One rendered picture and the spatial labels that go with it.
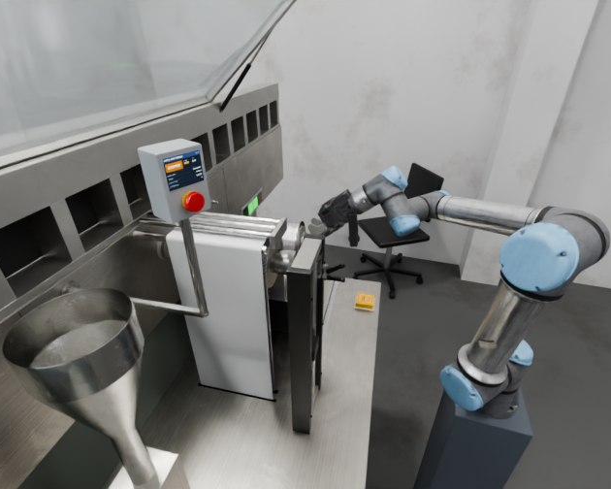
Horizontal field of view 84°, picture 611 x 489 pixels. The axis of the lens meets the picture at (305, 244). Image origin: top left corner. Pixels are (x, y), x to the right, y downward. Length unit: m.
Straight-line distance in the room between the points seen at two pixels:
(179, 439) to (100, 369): 0.66
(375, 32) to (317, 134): 0.89
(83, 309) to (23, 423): 0.31
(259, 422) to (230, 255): 0.51
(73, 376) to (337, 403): 0.80
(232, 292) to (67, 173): 0.42
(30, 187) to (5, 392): 0.35
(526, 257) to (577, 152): 2.60
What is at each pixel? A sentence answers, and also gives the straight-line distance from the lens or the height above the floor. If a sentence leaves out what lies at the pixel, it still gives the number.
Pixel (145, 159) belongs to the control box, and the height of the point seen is 1.70.
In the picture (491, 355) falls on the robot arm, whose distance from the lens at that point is 0.92.
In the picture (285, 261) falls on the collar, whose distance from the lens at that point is 0.86.
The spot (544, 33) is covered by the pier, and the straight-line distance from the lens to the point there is 2.85.
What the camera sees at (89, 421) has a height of 1.40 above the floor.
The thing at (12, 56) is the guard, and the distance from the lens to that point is 0.58.
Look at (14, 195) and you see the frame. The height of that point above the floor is 1.62.
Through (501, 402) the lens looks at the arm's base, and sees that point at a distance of 1.19.
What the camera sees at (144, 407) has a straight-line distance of 1.16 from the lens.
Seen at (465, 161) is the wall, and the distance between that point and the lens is 3.17.
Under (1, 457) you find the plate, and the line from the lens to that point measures 0.86.
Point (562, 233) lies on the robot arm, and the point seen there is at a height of 1.54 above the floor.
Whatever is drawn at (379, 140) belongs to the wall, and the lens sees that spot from 3.12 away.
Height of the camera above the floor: 1.83
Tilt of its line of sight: 31 degrees down
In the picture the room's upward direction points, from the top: straight up
